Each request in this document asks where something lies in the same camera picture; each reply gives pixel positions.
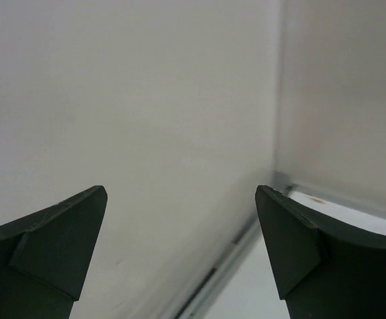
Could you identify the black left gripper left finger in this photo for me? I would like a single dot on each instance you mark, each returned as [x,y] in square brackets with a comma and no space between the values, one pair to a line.
[45,256]

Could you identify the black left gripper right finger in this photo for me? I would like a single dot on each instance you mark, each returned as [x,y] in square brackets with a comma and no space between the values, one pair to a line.
[323,267]

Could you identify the aluminium table edge rail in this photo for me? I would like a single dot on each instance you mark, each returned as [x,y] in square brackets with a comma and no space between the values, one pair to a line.
[238,283]

